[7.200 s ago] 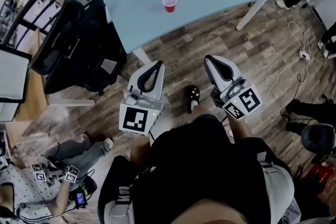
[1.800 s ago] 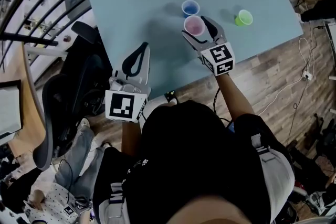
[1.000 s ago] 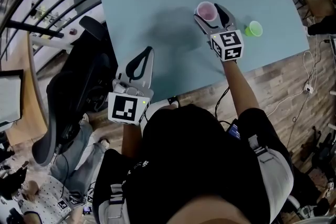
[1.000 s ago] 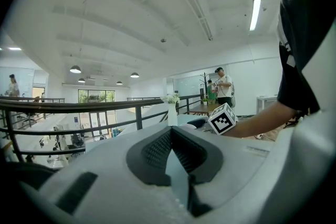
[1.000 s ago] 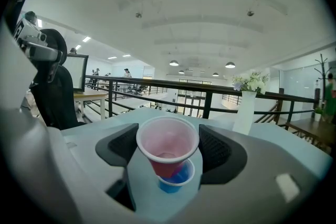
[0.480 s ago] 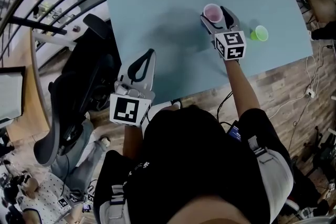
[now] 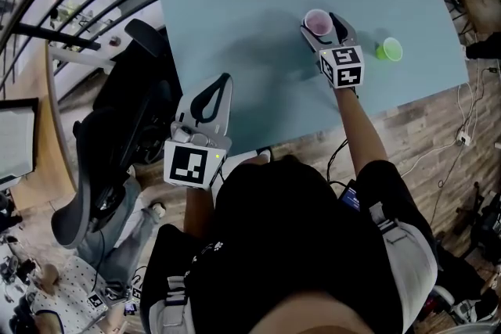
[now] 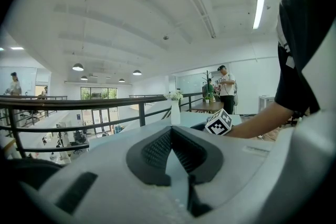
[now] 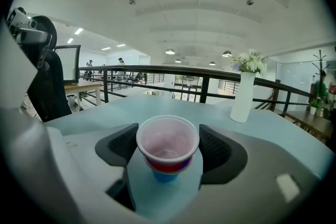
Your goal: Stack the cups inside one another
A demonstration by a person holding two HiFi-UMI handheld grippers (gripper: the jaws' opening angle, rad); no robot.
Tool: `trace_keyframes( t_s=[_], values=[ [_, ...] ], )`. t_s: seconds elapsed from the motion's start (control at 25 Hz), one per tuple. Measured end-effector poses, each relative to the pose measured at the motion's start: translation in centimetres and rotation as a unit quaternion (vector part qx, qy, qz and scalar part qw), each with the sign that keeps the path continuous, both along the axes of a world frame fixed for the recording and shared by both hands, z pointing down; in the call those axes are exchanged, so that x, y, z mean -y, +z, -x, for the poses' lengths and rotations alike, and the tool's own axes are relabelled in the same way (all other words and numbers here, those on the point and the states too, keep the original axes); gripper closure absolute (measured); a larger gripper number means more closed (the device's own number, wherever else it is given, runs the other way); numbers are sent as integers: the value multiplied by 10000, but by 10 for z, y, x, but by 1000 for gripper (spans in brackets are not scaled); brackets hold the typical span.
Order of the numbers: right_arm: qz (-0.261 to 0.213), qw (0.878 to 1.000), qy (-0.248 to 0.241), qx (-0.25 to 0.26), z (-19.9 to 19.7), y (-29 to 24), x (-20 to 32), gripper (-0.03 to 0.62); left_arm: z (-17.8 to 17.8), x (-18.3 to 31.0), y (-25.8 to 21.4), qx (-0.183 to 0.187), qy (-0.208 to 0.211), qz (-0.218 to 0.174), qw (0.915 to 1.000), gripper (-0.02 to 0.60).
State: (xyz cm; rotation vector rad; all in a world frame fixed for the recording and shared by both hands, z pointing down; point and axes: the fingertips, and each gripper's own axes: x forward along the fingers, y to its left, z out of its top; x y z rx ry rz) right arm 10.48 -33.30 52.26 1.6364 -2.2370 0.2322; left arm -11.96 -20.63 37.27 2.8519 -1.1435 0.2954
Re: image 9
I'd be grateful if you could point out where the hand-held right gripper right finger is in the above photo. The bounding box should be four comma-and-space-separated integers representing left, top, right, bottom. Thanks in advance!
141, 124, 322, 224

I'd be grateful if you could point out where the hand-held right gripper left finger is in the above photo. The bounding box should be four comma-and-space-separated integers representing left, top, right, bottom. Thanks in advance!
46, 123, 139, 192

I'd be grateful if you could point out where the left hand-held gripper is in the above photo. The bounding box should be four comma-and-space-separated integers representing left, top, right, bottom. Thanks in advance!
5, 7, 53, 69

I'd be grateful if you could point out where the blue plastic cup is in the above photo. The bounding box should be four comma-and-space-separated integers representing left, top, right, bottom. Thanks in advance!
149, 158, 194, 184

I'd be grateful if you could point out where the red paper cup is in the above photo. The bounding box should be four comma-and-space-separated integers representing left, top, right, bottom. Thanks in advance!
135, 114, 200, 174

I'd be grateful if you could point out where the black framed monitor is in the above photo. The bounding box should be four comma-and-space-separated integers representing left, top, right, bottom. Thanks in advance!
54, 44, 81, 86

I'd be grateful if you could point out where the black mesh office chair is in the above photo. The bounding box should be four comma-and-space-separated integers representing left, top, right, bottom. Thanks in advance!
25, 15, 73, 123

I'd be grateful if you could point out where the white ceramic vase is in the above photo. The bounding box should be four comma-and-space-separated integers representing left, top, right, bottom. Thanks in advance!
229, 71, 257, 123

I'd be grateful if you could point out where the dark wooden table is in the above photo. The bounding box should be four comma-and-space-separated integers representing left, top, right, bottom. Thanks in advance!
285, 110, 335, 144

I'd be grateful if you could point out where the black metal railing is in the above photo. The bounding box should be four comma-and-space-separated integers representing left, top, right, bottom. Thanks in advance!
78, 65, 314, 111

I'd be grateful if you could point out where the large glass window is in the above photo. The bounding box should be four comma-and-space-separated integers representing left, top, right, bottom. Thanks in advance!
172, 74, 204, 102

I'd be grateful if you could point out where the white flower bouquet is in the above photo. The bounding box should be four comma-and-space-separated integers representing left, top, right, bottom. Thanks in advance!
230, 48, 269, 74

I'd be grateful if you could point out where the dark wooden coat rack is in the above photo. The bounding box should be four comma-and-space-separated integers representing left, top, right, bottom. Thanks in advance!
311, 49, 329, 79

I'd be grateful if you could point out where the wooden desk with white frame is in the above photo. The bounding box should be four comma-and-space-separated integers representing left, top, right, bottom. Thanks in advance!
64, 79, 103, 113

